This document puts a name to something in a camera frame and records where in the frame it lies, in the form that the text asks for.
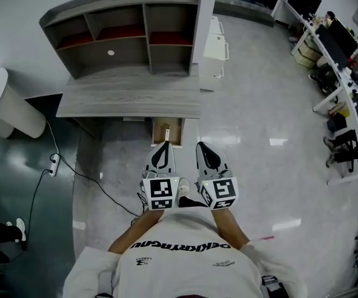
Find long white office desk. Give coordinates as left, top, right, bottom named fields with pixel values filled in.
left=270, top=0, right=358, bottom=181

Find person's white shoe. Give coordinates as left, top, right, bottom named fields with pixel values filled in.
left=177, top=178, right=191, bottom=203

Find grey wooden shelf unit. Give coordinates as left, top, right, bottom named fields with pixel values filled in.
left=39, top=0, right=203, bottom=81

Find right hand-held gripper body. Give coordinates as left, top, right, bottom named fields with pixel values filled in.
left=194, top=170, right=241, bottom=211

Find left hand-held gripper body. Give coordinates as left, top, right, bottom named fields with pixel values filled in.
left=140, top=169, right=181, bottom=212

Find person's white printed shirt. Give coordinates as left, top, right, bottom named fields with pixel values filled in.
left=63, top=208, right=308, bottom=298

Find black computer monitor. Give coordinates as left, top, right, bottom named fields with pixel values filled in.
left=297, top=0, right=323, bottom=20

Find person's right forearm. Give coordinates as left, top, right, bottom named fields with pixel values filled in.
left=209, top=207, right=251, bottom=251

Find white power strip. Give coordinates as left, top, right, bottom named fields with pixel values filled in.
left=48, top=153, right=60, bottom=178

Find beige storage box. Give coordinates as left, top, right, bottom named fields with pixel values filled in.
left=291, top=37, right=323, bottom=70

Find person's left forearm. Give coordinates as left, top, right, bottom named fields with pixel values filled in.
left=107, top=209, right=168, bottom=256

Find white round pedestal table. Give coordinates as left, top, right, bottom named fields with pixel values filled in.
left=0, top=66, right=48, bottom=140

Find person's black trousers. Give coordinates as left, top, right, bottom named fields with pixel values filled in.
left=178, top=196, right=209, bottom=209

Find wooden desk drawer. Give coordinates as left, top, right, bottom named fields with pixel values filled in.
left=150, top=117, right=185, bottom=148

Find black power cable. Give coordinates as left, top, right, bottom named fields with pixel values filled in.
left=19, top=119, right=143, bottom=253

